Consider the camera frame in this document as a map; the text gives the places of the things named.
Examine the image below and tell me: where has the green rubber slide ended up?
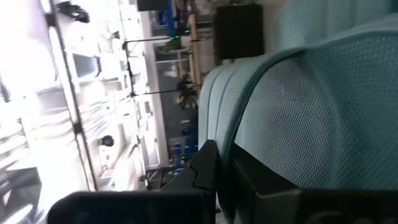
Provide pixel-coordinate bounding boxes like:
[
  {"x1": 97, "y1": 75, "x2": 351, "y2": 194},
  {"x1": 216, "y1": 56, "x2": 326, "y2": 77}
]
[{"x1": 198, "y1": 0, "x2": 398, "y2": 224}]

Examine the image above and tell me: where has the black monitor screen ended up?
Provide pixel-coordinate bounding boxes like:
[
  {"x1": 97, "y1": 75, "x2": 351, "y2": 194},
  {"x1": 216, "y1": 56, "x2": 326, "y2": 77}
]
[{"x1": 215, "y1": 3, "x2": 266, "y2": 60}]

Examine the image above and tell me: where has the wooden shelf with black frame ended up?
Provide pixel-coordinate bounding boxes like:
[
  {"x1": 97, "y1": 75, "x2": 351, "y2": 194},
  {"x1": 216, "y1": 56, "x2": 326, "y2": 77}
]
[{"x1": 122, "y1": 36, "x2": 203, "y2": 98}]

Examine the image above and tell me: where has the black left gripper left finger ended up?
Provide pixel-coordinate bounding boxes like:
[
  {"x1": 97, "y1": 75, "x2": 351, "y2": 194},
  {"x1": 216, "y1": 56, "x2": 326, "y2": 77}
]
[{"x1": 46, "y1": 139, "x2": 218, "y2": 224}]

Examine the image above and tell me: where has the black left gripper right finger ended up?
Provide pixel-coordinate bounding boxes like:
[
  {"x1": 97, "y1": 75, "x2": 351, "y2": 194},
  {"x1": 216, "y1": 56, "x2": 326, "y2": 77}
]
[{"x1": 231, "y1": 142, "x2": 398, "y2": 224}]

